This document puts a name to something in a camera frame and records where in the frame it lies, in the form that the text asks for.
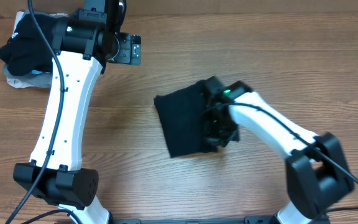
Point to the folded black garment on pile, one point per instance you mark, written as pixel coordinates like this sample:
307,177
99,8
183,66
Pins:
25,50

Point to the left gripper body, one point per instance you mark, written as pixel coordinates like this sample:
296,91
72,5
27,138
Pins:
128,53

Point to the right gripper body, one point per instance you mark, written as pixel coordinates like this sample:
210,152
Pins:
220,130

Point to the grey folded garment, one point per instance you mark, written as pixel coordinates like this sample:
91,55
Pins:
36,81

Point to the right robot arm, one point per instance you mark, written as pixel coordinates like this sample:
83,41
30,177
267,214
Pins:
317,173

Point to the beige folded garment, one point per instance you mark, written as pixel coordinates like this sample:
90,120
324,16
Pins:
15,82

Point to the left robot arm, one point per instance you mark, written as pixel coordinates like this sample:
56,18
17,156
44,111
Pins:
81,47

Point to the black t-shirt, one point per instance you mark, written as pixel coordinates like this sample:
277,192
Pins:
181,117

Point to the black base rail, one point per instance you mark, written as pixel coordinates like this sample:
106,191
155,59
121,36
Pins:
191,221

